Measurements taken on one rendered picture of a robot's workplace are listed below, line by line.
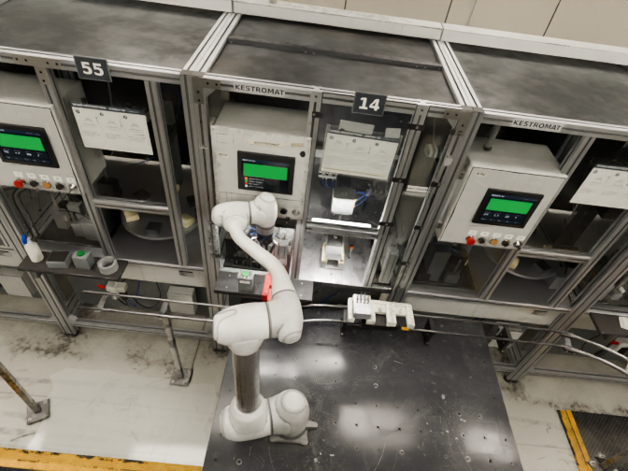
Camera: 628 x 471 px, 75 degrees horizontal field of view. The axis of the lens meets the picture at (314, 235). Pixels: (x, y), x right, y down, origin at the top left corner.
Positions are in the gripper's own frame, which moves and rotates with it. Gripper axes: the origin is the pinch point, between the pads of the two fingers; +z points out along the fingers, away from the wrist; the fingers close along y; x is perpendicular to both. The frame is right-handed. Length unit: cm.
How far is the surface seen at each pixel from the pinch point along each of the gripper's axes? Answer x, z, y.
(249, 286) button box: 5.2, 18.8, 6.0
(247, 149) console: -7, -58, 11
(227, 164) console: -6, -50, 20
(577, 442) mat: 10, 110, -222
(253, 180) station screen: -5.2, -44.2, 7.5
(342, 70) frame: -40, -86, -22
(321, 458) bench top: 73, 46, -47
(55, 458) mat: 80, 116, 99
